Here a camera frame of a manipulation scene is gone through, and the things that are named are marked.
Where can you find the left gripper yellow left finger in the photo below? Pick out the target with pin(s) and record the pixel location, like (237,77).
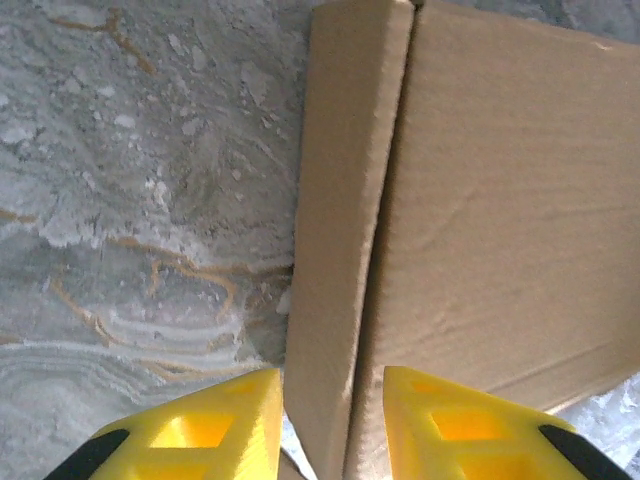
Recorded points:
(240,440)

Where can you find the brown cardboard paper box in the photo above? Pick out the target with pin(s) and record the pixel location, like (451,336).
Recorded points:
(500,200)

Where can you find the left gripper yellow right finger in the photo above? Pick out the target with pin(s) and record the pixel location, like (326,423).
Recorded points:
(415,450)

